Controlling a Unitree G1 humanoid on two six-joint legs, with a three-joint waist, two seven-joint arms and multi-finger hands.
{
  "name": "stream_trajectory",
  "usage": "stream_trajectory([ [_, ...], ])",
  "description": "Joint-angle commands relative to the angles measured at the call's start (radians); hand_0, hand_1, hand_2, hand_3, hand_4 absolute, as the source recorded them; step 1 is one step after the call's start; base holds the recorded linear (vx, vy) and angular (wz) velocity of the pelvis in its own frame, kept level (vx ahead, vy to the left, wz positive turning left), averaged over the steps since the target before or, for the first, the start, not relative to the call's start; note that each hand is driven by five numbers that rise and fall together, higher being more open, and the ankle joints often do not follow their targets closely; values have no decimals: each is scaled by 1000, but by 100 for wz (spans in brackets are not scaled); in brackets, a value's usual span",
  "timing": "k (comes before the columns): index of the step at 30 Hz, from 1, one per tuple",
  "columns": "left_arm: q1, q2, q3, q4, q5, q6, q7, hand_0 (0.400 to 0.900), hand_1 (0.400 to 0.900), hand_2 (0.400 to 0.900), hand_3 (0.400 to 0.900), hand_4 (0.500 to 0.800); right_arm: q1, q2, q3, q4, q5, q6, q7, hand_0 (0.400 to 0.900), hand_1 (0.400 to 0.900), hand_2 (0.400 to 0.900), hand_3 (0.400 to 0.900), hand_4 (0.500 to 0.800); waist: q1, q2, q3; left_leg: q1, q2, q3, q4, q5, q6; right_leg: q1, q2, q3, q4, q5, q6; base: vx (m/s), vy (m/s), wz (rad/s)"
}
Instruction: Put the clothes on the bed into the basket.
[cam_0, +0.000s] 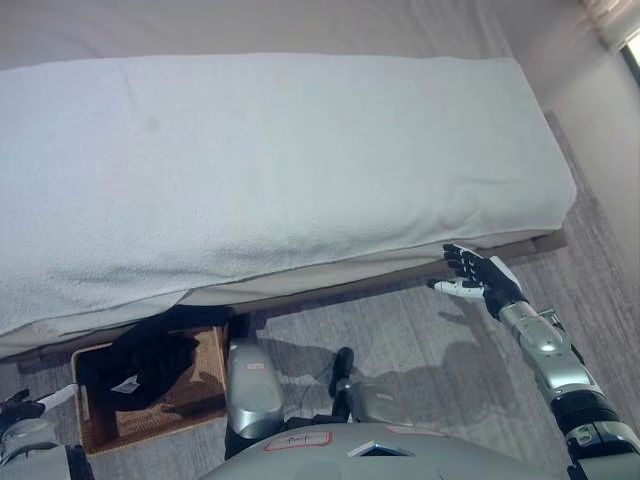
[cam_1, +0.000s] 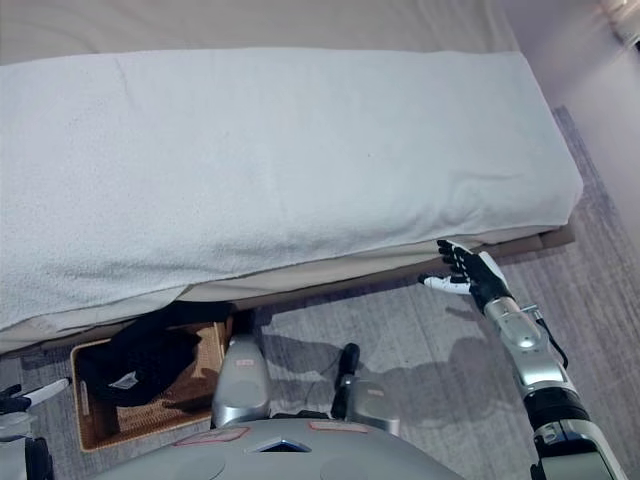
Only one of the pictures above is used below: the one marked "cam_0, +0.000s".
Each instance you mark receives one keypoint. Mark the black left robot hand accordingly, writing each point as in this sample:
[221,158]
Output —
[22,407]

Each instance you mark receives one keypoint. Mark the bed with beige sheet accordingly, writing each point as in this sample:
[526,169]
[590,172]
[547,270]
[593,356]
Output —
[250,25]

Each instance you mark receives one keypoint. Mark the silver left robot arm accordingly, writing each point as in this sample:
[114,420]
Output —
[35,450]

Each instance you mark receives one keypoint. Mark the black garment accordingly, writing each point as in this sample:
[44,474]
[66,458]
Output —
[150,360]

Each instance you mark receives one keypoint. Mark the brown wicker basket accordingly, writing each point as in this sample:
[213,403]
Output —
[150,425]

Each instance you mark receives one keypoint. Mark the light sheer curtain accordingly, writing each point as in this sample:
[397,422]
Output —
[607,20]

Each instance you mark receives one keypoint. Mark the grey robot torso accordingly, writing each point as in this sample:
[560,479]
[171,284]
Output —
[370,457]

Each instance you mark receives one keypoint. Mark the silver right robot leg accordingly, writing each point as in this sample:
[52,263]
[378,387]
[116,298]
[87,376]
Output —
[370,400]

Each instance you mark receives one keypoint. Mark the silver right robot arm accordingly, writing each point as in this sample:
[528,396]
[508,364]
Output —
[570,370]

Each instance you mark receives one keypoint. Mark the white terry blanket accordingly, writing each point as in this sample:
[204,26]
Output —
[275,175]

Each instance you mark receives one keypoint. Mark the silver robot leg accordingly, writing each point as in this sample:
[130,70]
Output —
[370,400]
[252,390]

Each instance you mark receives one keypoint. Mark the brown bed frame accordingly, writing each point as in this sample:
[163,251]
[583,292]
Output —
[350,290]

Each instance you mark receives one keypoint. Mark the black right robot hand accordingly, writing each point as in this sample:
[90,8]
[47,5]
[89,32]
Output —
[487,282]

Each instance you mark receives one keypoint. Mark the silver left robot leg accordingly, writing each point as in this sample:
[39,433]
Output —
[252,390]

